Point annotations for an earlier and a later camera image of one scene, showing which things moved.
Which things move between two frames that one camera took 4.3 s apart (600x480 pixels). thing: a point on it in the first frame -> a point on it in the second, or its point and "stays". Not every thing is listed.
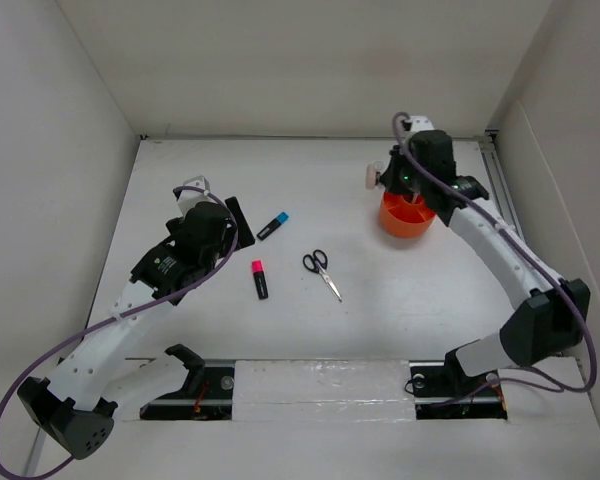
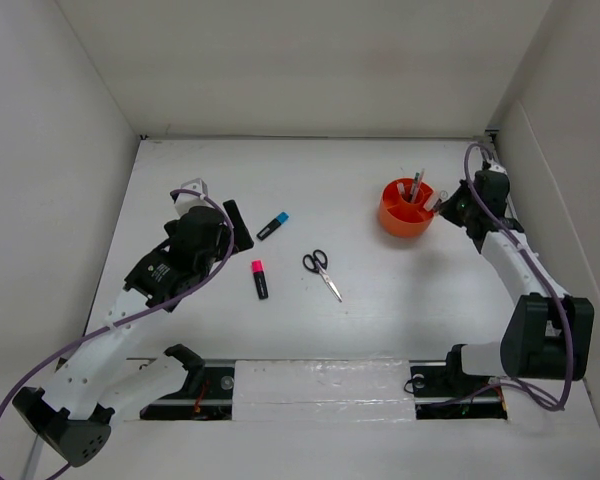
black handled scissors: [317, 263] stays
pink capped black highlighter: [259, 277] stays
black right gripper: [389, 176] -> [446, 208]
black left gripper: [244, 238] stays
